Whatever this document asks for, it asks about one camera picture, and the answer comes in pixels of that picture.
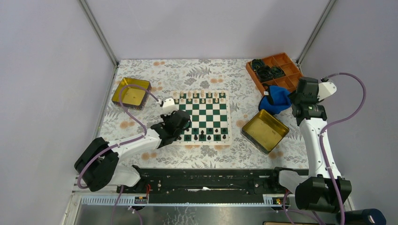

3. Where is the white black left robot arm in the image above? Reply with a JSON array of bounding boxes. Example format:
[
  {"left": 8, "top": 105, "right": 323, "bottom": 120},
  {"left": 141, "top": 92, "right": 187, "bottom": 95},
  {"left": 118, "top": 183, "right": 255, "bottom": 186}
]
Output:
[{"left": 74, "top": 110, "right": 191, "bottom": 193}]

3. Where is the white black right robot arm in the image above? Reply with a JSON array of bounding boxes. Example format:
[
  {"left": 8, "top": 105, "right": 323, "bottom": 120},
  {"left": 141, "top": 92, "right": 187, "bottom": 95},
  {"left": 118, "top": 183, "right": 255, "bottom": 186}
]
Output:
[{"left": 269, "top": 77, "right": 352, "bottom": 213}]

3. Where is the green white chess board mat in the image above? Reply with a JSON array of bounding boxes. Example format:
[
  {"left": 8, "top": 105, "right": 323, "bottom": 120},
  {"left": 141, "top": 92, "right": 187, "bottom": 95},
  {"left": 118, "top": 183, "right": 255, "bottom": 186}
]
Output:
[{"left": 170, "top": 90, "right": 233, "bottom": 145}]

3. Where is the orange compartment tray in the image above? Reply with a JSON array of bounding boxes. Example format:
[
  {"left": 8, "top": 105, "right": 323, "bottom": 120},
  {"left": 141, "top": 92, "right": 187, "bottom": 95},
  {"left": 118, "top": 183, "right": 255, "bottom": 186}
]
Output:
[{"left": 245, "top": 53, "right": 303, "bottom": 95}]

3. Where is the gold tin lid left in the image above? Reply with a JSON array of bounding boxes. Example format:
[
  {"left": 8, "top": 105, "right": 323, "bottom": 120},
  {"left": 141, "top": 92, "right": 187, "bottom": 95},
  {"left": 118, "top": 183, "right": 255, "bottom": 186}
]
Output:
[{"left": 111, "top": 77, "right": 152, "bottom": 111}]

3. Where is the gold tin box right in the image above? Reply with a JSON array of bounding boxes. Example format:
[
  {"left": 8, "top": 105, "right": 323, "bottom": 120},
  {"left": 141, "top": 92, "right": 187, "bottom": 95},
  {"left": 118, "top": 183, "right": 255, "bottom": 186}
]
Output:
[{"left": 241, "top": 110, "right": 290, "bottom": 155}]

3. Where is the floral tablecloth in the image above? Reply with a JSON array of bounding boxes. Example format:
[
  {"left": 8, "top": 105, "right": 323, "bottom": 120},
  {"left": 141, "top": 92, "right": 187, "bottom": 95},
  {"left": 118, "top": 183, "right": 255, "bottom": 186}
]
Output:
[{"left": 112, "top": 59, "right": 308, "bottom": 169}]

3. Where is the dark cylinder bottle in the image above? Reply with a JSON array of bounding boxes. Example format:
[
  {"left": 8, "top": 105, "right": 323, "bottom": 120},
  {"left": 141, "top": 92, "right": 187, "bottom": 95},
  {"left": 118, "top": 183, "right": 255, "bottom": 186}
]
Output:
[{"left": 344, "top": 209, "right": 387, "bottom": 225}]

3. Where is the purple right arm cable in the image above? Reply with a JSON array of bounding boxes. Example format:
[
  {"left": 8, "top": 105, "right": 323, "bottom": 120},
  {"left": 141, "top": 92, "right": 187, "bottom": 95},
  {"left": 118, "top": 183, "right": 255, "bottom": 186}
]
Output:
[{"left": 281, "top": 72, "right": 367, "bottom": 225}]

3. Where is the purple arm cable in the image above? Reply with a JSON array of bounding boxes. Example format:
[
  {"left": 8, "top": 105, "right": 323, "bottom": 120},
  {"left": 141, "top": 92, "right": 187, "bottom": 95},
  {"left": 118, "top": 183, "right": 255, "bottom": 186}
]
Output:
[
  {"left": 77, "top": 84, "right": 162, "bottom": 225},
  {"left": 281, "top": 72, "right": 367, "bottom": 225}
]

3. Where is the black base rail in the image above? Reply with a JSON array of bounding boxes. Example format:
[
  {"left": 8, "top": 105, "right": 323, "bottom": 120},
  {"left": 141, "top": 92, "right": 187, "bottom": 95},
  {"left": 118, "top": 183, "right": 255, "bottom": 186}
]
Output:
[{"left": 116, "top": 167, "right": 332, "bottom": 206}]

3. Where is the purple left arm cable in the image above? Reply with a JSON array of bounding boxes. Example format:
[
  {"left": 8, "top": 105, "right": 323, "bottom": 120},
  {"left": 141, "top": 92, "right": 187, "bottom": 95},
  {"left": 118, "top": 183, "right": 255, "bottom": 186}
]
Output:
[{"left": 77, "top": 84, "right": 162, "bottom": 225}]

